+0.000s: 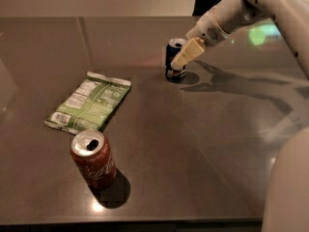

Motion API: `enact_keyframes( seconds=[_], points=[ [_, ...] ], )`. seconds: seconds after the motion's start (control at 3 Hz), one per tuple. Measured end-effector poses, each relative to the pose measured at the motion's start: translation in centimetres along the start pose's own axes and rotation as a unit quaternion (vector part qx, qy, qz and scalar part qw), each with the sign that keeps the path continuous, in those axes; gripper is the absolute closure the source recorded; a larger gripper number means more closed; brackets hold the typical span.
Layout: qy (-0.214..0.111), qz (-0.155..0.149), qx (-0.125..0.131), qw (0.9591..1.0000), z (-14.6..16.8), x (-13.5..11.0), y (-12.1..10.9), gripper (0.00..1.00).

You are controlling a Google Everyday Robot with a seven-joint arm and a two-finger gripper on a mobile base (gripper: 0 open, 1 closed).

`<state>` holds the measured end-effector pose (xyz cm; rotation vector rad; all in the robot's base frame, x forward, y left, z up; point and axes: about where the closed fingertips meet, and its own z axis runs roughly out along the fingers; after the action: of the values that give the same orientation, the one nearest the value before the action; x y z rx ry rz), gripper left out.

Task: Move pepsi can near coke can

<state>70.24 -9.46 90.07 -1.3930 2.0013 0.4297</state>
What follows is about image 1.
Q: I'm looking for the red coke can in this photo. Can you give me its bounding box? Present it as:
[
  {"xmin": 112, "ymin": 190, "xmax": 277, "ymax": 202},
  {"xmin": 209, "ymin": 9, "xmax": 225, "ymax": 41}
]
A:
[{"xmin": 70, "ymin": 130, "xmax": 116, "ymax": 189}]

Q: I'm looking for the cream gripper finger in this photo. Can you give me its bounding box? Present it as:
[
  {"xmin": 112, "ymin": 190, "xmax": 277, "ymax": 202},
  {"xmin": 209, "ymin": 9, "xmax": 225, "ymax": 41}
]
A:
[{"xmin": 171, "ymin": 38, "xmax": 205, "ymax": 70}]

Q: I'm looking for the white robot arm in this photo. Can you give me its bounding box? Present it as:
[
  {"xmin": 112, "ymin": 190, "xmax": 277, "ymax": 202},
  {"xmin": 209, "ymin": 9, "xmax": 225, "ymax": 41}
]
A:
[{"xmin": 171, "ymin": 0, "xmax": 309, "ymax": 232}]

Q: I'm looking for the blue pepsi can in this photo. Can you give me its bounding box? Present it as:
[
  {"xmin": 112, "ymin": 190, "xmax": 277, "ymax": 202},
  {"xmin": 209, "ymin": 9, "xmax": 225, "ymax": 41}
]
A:
[{"xmin": 165, "ymin": 38, "xmax": 185, "ymax": 82}]

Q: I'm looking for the green chip bag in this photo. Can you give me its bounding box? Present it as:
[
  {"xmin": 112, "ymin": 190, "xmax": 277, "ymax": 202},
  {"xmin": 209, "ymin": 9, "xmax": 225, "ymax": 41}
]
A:
[{"xmin": 44, "ymin": 72, "xmax": 131, "ymax": 134}]

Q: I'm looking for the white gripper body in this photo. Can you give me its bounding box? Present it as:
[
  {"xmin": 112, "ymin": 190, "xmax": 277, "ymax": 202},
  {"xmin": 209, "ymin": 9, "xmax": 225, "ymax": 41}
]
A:
[{"xmin": 185, "ymin": 7, "xmax": 233, "ymax": 46}]

